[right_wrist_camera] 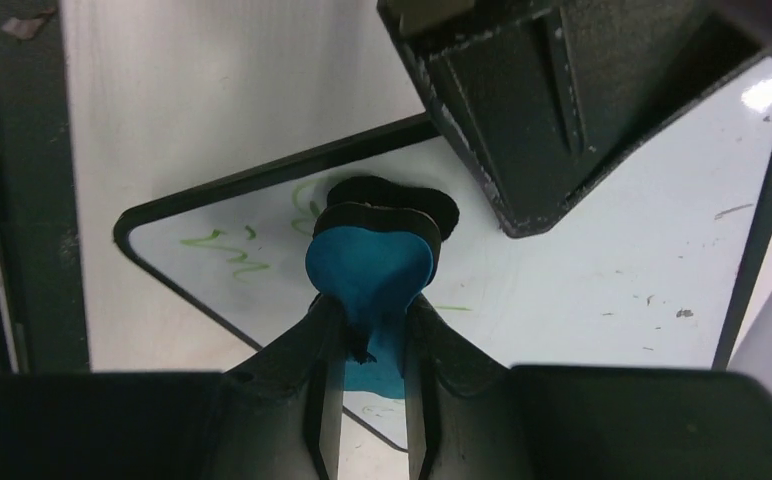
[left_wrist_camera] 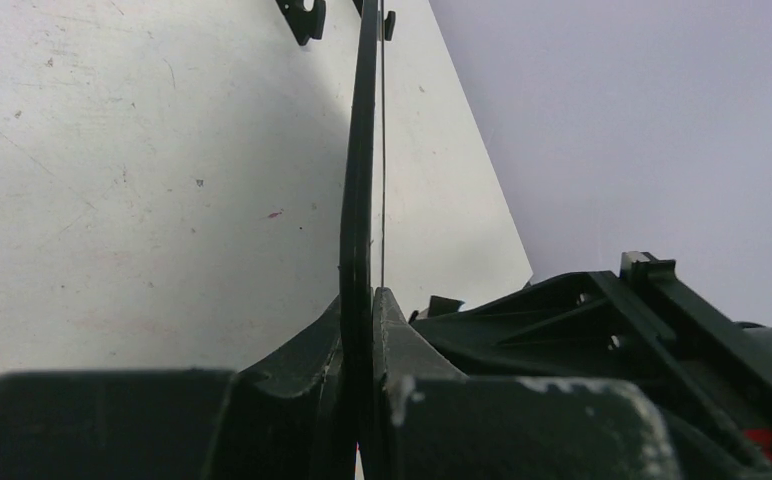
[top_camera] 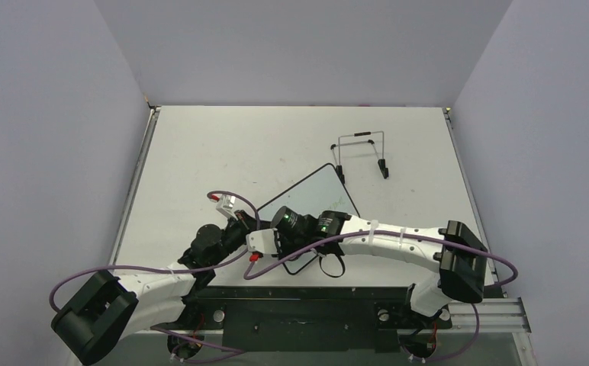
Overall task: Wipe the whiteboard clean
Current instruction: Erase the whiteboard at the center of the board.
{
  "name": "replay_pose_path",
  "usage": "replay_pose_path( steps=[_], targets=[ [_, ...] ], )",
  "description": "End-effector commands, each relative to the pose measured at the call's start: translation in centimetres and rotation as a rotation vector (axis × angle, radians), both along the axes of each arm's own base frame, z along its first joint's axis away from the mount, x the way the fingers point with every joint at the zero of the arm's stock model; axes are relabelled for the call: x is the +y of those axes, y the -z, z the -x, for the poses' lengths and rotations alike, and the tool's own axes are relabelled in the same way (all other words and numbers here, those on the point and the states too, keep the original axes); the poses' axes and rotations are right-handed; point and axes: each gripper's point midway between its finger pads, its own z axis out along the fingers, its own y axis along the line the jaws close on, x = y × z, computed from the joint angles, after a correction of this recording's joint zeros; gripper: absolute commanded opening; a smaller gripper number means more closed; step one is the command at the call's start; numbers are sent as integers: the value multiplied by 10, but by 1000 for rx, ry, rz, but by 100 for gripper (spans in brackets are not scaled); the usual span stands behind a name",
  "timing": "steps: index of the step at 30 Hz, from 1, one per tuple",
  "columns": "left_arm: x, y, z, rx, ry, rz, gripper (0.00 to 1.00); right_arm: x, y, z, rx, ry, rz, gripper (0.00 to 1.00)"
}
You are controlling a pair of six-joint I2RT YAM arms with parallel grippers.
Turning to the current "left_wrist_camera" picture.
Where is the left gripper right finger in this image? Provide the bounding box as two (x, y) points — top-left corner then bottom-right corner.
(372, 288), (682, 479)

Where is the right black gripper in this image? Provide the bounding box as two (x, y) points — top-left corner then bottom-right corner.
(410, 252), (772, 479)

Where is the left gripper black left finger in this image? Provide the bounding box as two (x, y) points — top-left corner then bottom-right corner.
(0, 302), (356, 479)

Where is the black framed whiteboard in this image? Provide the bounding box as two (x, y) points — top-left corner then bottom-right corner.
(339, 1), (382, 462)

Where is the wire display stand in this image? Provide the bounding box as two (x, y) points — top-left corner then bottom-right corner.
(275, 0), (397, 46)

